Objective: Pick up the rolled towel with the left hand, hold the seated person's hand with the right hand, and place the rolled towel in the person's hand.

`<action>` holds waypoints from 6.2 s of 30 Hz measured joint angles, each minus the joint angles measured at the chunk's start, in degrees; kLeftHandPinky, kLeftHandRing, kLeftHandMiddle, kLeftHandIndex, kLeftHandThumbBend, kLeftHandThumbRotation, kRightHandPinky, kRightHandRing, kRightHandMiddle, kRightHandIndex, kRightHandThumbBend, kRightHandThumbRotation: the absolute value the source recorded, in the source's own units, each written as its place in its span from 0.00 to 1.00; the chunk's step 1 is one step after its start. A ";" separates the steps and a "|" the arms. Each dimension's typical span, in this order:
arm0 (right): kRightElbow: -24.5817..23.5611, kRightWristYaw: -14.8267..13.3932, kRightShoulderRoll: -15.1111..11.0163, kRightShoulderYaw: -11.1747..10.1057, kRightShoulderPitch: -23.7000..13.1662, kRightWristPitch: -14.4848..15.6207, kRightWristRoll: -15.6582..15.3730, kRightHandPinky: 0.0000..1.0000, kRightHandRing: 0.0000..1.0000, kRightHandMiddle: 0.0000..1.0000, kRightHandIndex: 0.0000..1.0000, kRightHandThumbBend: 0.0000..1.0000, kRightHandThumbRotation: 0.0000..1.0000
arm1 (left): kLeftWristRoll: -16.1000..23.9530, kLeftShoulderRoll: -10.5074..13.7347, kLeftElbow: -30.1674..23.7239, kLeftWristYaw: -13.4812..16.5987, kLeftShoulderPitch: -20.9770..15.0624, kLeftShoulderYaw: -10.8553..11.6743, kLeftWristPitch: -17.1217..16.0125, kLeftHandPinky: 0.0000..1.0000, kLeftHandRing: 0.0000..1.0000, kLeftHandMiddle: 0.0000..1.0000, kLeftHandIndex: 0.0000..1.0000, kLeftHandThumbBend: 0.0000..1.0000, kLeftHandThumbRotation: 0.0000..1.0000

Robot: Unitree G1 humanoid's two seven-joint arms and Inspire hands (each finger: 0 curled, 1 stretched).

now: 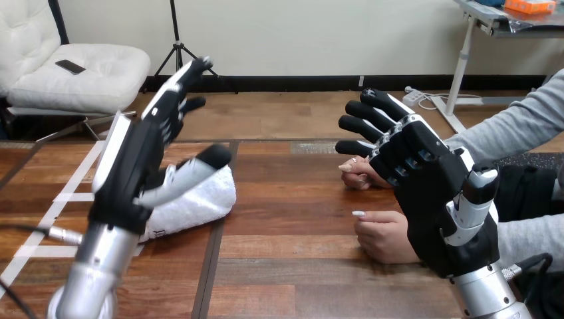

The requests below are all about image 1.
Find white power strip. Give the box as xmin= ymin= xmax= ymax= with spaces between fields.
xmin=402 ymin=88 xmax=425 ymax=107

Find rolled white towel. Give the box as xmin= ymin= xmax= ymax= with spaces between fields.
xmin=139 ymin=163 xmax=237 ymax=243

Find person's forearm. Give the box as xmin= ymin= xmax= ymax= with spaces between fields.
xmin=495 ymin=214 xmax=564 ymax=274
xmin=443 ymin=68 xmax=564 ymax=163

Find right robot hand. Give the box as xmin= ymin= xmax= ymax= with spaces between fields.
xmin=335 ymin=88 xmax=501 ymax=279

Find tangle of cables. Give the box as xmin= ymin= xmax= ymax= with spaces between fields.
xmin=404 ymin=86 xmax=484 ymax=111

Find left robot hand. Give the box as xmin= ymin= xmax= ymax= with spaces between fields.
xmin=88 ymin=56 xmax=233 ymax=236

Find white desk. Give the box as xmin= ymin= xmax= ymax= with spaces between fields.
xmin=430 ymin=0 xmax=564 ymax=134

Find black cable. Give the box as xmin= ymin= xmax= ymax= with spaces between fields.
xmin=502 ymin=253 xmax=554 ymax=310
xmin=0 ymin=224 xmax=84 ymax=319

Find white cushioned chair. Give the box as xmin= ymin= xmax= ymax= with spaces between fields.
xmin=0 ymin=0 xmax=152 ymax=142

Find person's body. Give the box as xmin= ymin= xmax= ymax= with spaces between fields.
xmin=492 ymin=152 xmax=564 ymax=319

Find black tripod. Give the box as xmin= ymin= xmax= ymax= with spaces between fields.
xmin=142 ymin=0 xmax=239 ymax=95

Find person's hand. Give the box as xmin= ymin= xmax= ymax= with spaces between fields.
xmin=351 ymin=210 xmax=422 ymax=265
xmin=338 ymin=155 xmax=392 ymax=191

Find orange box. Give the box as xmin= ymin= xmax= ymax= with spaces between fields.
xmin=504 ymin=0 xmax=557 ymax=15

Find black smartphone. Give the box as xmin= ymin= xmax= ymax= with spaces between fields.
xmin=55 ymin=59 xmax=86 ymax=76

